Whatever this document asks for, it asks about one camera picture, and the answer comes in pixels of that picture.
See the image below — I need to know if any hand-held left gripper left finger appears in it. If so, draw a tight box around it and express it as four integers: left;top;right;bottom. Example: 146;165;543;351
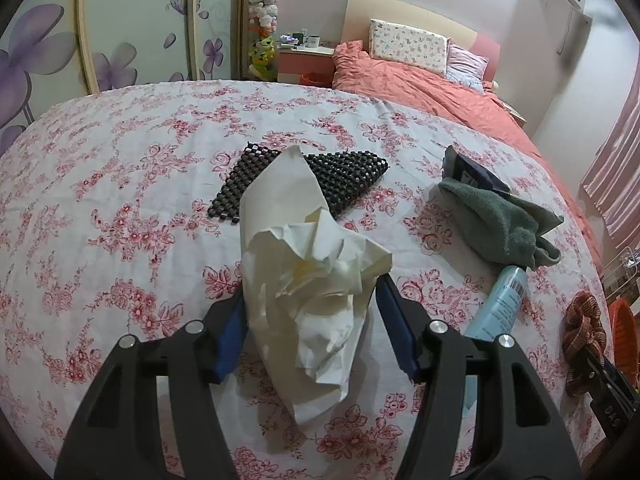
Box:
52;292;251;480

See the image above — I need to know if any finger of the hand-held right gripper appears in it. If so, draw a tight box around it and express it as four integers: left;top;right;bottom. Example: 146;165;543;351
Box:
580;344;626;386

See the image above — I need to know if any pink and white nightstand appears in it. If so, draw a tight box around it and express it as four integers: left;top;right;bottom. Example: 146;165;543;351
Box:
492;80;527;128
276;42;337;86

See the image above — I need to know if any bed with pink duvet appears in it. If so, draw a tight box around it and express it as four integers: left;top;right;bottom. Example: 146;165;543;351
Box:
331;40;603;261

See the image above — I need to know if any pink striped pillow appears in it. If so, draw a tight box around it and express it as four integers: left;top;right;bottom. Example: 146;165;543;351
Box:
445;44;490;92

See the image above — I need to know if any white paper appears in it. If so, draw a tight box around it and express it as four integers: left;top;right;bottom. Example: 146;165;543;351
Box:
239;145;393;426

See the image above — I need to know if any brown plaid scrunchie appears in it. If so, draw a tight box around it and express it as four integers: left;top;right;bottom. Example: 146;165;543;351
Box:
561;290;610;397

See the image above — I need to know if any wardrobe with flower doors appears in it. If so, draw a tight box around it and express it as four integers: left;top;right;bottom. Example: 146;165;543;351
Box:
0;0;251;146

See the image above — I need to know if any beige and pink headboard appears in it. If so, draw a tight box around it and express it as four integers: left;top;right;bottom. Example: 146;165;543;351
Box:
345;0;502;61

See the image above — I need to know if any white air conditioner pipe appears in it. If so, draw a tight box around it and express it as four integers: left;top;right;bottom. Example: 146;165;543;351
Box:
556;5;575;56

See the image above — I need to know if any green towel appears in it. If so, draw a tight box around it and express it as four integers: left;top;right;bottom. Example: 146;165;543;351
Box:
438;176;566;269

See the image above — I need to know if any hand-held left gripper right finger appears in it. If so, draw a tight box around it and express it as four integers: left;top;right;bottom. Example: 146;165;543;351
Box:
375;272;583;480

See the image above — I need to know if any black bead mat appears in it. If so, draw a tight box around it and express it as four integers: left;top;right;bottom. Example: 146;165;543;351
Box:
207;142;389;221

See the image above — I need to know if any pink curtain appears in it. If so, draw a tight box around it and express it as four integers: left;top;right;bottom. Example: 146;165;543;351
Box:
580;75;640;241

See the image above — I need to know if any dark blue packet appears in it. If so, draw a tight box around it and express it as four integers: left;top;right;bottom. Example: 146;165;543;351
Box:
442;145;512;196

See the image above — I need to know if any white floral pillow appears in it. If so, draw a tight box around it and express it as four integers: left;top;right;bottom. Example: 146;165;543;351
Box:
369;18;450;78

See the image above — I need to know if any column of plush toys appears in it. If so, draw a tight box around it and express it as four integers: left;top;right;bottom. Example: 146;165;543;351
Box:
247;0;282;81

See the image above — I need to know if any orange plastic basket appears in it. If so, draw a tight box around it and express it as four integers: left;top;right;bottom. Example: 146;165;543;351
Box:
605;299;640;378

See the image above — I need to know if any light blue bottle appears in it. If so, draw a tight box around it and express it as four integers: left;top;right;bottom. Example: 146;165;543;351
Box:
462;265;530;413

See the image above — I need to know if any pink floral tablecloth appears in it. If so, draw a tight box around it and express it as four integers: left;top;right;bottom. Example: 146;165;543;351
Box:
0;80;618;480

